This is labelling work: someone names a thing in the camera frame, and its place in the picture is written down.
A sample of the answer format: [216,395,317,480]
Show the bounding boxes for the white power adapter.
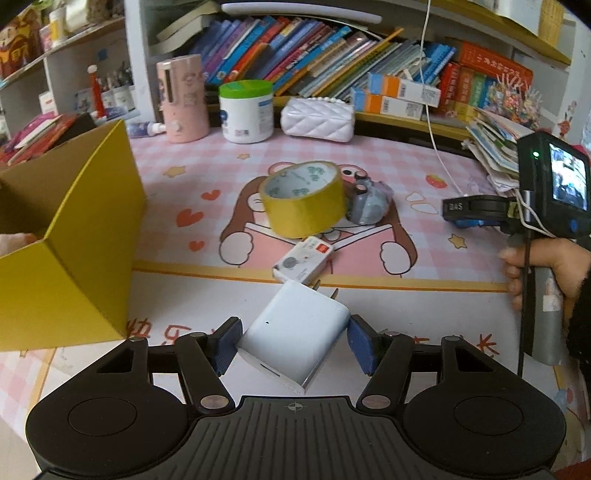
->
[238,280,351,394]

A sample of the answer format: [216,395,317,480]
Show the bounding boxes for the white staples box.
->
[271,236,334,285]

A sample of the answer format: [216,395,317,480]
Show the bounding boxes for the grey toy car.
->
[346,171,394,226]

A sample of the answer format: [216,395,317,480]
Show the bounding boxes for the yellow tape roll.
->
[259,160,346,239]

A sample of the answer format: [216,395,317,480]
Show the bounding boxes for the yellow cardboard box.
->
[1,122,146,351]

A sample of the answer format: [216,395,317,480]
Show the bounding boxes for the large pink plush toy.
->
[0,233,37,256]

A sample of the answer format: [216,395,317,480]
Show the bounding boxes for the person right hand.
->
[499,238,590,317]

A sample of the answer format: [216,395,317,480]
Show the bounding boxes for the stack of papers and magazines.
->
[463,109,533,196]

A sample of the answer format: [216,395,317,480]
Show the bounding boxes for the pink printed desk mat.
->
[0,128,591,444]

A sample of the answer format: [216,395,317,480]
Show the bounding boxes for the red boxed book set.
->
[435,37,534,121]

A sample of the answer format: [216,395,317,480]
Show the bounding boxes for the wooden bookshelf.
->
[122,1,585,138]

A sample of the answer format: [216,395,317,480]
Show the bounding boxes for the orange white boxes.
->
[349,73,441,120]

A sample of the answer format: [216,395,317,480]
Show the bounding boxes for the small spray bottle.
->
[126,122,166,138]

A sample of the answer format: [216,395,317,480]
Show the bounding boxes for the white quilted purse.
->
[280,97,356,143]

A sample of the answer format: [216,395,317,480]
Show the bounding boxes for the white jar green lid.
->
[218,80,274,144]

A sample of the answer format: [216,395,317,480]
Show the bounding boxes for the red paper pile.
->
[1,113,80,166]

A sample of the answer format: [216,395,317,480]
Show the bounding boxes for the pink cylindrical humidifier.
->
[156,54,209,144]

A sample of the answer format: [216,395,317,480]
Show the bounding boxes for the white pen holder cups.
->
[75,63,135,118]

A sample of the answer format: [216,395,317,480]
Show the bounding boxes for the row of colourful books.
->
[187,15,453,101]

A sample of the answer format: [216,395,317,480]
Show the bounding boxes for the white cubby shelf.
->
[1,17,130,137]

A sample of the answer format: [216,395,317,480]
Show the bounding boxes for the fortune god figure box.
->
[0,6,42,80]

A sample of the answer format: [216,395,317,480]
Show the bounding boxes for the white charging cable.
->
[417,0,468,197]

